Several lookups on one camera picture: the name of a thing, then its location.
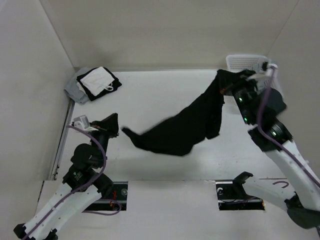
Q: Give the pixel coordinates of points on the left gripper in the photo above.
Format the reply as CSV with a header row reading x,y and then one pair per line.
x,y
109,126

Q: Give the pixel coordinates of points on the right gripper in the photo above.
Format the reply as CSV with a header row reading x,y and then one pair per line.
x,y
228,89

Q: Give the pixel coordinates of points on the black tank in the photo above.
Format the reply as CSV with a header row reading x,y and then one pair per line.
x,y
116,84
177,134

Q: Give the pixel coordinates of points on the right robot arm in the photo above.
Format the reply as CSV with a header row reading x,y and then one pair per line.
x,y
260,108

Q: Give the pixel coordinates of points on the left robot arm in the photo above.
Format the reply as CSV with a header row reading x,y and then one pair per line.
x,y
84,183

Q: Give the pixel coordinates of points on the folded black tank top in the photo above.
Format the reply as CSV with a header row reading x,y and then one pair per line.
x,y
116,84

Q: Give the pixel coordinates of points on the folded white tank top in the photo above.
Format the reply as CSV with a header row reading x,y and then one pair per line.
x,y
98,80

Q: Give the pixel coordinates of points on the folded grey tank top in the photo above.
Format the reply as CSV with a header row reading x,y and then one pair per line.
x,y
72,90

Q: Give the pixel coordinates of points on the white plastic basket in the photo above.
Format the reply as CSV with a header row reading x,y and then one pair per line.
x,y
239,62

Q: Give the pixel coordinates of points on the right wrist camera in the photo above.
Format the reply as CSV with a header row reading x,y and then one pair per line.
x,y
266,76

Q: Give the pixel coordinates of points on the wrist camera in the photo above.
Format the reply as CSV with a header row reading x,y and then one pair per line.
x,y
266,76
81,122

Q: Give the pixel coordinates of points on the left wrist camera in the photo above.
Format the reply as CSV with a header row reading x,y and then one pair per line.
x,y
81,122

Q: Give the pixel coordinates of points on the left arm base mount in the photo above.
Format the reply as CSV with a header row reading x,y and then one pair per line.
x,y
119,193

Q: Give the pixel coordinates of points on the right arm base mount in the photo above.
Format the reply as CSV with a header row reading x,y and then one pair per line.
x,y
231,195

